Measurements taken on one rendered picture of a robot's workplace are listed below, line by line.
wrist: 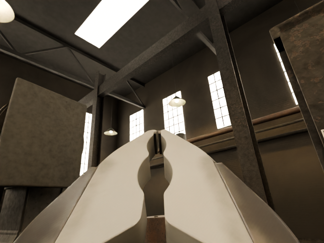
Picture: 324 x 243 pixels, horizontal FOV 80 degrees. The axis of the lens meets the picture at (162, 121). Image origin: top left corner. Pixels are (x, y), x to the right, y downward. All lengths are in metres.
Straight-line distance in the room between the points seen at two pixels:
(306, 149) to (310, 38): 6.00
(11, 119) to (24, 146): 0.27
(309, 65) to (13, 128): 2.19
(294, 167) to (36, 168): 6.32
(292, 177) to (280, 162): 0.50
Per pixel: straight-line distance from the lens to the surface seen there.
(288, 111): 6.45
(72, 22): 8.98
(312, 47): 1.01
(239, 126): 3.59
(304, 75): 0.95
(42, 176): 2.25
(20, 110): 2.30
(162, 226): 2.93
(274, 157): 7.02
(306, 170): 6.86
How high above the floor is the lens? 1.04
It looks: 23 degrees up
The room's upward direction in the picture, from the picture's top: 4 degrees counter-clockwise
